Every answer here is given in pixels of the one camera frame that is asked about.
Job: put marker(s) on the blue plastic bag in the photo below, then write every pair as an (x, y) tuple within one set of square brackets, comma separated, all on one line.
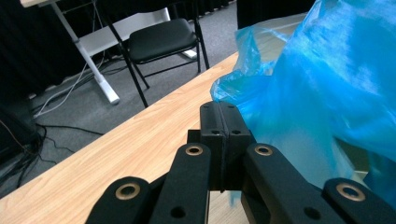
[(327, 77)]

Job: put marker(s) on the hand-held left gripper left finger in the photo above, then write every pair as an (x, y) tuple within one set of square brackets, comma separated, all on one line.
[(214, 124)]

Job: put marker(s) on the black stand base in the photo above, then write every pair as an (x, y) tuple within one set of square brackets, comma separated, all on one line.
[(15, 130)]

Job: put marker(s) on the black folding chair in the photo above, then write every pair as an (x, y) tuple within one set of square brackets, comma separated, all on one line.
[(162, 39)]

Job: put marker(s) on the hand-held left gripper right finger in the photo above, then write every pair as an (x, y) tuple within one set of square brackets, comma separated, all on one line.
[(233, 140)]

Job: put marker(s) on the green plastic bin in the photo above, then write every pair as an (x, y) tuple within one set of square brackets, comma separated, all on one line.
[(358, 155)]

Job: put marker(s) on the white desk frame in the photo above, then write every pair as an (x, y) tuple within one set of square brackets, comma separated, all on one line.
[(102, 84)]

